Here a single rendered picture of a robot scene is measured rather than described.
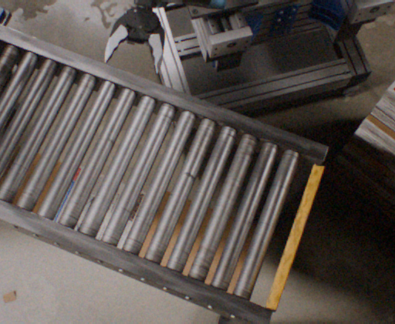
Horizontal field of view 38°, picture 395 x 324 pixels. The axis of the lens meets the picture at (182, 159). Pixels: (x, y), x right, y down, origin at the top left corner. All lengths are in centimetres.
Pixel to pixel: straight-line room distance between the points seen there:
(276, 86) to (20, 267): 128
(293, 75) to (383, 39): 62
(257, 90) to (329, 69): 32
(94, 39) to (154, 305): 124
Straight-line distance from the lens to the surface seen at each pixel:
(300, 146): 172
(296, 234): 162
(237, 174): 166
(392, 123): 197
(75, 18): 286
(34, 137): 173
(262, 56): 251
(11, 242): 250
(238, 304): 159
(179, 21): 257
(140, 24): 133
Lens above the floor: 237
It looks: 71 degrees down
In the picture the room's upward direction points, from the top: 4 degrees clockwise
